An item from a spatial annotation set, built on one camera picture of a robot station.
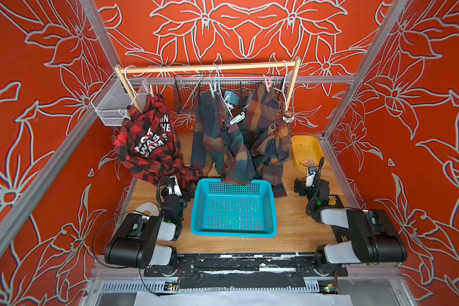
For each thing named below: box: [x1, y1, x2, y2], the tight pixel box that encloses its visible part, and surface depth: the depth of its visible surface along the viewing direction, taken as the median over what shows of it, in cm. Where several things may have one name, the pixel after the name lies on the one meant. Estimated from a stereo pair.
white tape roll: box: [135, 202, 160, 217], surface depth 91 cm
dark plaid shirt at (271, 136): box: [244, 82, 292, 199], surface depth 79 cm
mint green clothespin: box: [229, 112, 246, 125], surface depth 64 cm
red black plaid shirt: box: [113, 94, 203, 185], surface depth 74 cm
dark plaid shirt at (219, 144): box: [191, 90, 257, 187], surface depth 76 cm
